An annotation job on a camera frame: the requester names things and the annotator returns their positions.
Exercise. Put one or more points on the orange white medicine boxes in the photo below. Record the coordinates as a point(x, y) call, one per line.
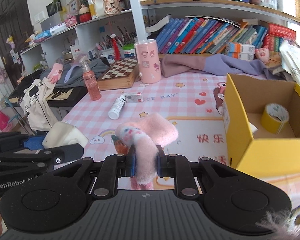
point(240, 51)

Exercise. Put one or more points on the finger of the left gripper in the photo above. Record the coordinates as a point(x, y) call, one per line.
point(15, 141)
point(55, 156)

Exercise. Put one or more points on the pink spray bottle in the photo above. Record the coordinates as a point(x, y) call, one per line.
point(90, 79)

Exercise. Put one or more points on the small white pink box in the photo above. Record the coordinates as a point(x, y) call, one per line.
point(135, 97)

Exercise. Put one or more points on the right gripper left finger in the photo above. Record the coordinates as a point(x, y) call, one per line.
point(109, 172)

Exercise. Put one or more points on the white cream tube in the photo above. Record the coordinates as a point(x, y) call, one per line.
point(117, 107)

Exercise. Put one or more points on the purple pink cloth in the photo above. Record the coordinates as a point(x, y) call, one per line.
point(219, 65)

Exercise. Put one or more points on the red tassel ornament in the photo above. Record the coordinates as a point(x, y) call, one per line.
point(117, 54)

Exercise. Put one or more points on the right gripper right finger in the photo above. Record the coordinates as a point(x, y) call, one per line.
point(177, 167)

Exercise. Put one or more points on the stack of papers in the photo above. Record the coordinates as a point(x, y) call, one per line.
point(289, 59)

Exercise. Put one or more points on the cream tote bag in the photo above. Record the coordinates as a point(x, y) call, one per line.
point(34, 103)

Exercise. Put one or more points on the pink pig plush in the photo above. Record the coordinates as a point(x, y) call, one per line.
point(263, 54)

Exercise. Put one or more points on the pink cylindrical humidifier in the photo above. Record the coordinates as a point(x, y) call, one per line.
point(148, 61)

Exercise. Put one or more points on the row of books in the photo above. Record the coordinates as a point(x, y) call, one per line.
point(210, 35)

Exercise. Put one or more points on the pink checkered tablecloth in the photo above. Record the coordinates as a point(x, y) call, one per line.
point(187, 100)

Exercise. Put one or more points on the yellow tape roll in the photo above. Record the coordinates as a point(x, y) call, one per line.
point(274, 118)

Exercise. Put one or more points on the pink plush glove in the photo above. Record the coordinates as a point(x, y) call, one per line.
point(145, 135)

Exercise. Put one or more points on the yellow cardboard box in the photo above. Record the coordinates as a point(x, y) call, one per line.
point(252, 149)

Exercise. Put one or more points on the grey folded clothing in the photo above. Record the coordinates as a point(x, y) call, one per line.
point(98, 66)

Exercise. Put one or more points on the pink knit glove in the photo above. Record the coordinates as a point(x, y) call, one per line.
point(55, 74)

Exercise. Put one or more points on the wooden chess box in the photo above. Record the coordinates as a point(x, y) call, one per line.
point(120, 75)

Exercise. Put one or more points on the white shelf unit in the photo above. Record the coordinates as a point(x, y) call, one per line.
point(88, 34)

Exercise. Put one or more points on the white green pen jar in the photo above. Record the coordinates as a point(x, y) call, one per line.
point(128, 50)

